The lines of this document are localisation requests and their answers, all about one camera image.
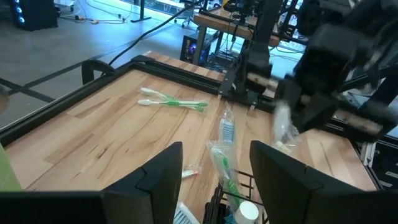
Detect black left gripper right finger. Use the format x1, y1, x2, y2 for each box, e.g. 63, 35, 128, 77
250, 140, 354, 224

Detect black floor cable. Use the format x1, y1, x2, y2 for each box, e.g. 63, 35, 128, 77
107, 0, 203, 68

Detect orange toothbrush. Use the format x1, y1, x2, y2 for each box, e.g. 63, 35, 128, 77
217, 101, 238, 144

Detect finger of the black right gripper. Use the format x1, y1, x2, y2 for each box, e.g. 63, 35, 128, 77
295, 95, 338, 133
276, 74, 307, 108

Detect black computer purple light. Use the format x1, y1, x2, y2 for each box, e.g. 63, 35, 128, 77
179, 33, 218, 65

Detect small orange wrapped item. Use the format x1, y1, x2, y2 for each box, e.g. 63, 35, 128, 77
181, 164, 203, 180

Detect blue mouthwash bottle white cap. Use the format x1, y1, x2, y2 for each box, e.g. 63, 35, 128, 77
228, 200, 259, 224

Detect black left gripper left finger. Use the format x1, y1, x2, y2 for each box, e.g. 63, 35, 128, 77
104, 142, 183, 224

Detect black aluminium table frame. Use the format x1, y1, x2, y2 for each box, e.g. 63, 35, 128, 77
0, 54, 398, 147

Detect black wire caddy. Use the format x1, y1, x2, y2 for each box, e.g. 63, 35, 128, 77
203, 169, 270, 224

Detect black computer tower blue lights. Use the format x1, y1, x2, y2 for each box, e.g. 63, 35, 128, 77
9, 0, 59, 32

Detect wooden workbench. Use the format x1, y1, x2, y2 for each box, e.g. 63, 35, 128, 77
193, 6, 280, 47

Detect white toothbrush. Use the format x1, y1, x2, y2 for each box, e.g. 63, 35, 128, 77
272, 99, 301, 155

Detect green toothbrush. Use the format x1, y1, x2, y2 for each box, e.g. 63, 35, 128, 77
137, 87, 208, 113
206, 139, 248, 214

